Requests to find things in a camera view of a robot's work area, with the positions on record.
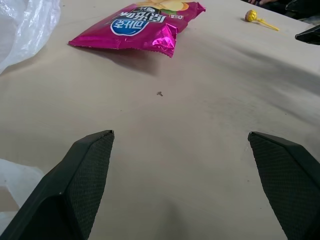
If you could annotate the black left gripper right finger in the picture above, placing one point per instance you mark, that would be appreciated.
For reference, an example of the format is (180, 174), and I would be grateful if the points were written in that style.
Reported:
(287, 185)

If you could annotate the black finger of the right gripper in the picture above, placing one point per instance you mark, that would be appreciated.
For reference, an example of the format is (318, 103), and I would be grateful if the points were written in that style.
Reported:
(310, 35)

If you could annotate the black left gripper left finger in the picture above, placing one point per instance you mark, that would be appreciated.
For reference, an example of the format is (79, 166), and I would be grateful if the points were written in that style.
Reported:
(75, 190)

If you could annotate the yellow wrapped lollipop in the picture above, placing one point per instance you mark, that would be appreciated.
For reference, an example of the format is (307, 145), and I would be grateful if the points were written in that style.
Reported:
(252, 16)

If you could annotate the small dark debris speck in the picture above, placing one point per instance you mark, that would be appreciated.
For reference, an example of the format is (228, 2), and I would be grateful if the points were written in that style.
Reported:
(160, 93)

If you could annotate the magenta potato chip bag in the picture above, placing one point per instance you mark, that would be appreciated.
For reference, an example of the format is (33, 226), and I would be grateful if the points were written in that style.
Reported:
(132, 30)

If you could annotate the translucent white plastic bag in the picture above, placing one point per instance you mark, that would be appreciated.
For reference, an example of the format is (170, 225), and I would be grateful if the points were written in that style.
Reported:
(23, 27)

